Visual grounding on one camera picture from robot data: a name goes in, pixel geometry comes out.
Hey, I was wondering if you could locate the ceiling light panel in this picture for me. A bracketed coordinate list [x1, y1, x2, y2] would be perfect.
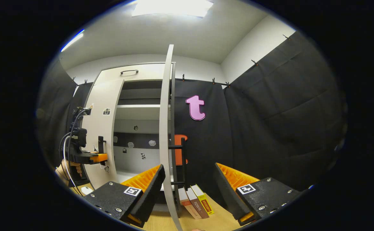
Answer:
[132, 0, 214, 18]

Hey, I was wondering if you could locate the orange book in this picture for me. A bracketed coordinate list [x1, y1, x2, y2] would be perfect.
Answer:
[177, 188, 202, 220]

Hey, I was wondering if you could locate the white cabinet shelf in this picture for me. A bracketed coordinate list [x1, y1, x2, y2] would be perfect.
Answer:
[116, 104, 171, 121]

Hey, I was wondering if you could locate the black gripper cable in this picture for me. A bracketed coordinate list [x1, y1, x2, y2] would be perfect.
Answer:
[60, 109, 89, 193]

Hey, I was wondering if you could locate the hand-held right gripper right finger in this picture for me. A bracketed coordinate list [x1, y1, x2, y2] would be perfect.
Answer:
[213, 162, 303, 226]

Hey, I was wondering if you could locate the white double-door shoe cabinet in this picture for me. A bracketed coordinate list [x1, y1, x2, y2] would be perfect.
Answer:
[81, 62, 187, 214]

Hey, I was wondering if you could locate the ceiling strip light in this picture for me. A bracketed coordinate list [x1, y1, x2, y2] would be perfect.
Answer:
[60, 29, 85, 53]

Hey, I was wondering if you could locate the white shoe cabinet door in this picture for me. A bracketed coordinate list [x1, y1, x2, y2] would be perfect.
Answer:
[159, 44, 184, 231]
[82, 79, 125, 190]

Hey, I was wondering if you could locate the black backdrop cloth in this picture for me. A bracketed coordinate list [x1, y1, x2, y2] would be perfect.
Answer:
[36, 30, 348, 199]

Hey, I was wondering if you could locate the yellow book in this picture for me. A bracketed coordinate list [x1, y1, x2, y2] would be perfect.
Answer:
[191, 184, 215, 215]

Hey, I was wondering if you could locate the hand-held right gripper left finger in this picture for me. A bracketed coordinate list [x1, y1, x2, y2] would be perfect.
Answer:
[83, 164, 166, 228]

